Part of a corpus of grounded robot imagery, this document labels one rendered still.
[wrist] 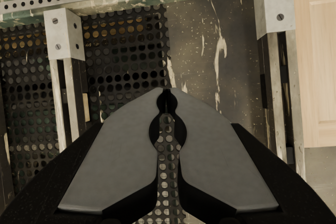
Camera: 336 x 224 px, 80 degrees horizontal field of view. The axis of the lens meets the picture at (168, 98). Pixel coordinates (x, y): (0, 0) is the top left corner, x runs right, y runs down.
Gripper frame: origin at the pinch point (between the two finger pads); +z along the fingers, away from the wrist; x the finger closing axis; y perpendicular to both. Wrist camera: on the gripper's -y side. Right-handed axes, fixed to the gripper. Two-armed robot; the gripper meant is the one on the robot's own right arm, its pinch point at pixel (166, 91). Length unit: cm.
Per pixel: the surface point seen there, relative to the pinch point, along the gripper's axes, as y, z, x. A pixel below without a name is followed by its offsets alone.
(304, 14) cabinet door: 1, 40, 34
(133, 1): -0.5, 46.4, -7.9
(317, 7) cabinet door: 0, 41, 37
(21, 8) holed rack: 2, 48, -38
